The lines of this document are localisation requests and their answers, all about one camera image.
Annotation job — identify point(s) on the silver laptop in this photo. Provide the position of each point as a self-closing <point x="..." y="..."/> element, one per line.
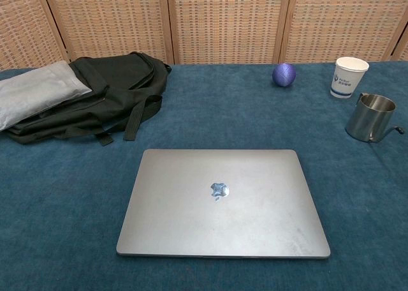
<point x="223" y="214"/>

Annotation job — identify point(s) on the black backpack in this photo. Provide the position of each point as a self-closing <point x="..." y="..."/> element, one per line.
<point x="127" y="80"/>

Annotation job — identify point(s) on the purple ball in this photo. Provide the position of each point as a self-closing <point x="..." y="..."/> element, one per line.
<point x="284" y="75"/>

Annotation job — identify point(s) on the white paper cup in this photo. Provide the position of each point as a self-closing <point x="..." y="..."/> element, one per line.
<point x="345" y="80"/>

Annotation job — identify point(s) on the blue table cloth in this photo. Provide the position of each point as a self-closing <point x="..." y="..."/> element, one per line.
<point x="63" y="208"/>

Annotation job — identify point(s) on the stainless steel pitcher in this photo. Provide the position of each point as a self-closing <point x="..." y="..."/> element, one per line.
<point x="366" y="122"/>

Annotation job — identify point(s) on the grey padded pouch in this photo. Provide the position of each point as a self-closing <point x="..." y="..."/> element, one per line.
<point x="35" y="93"/>

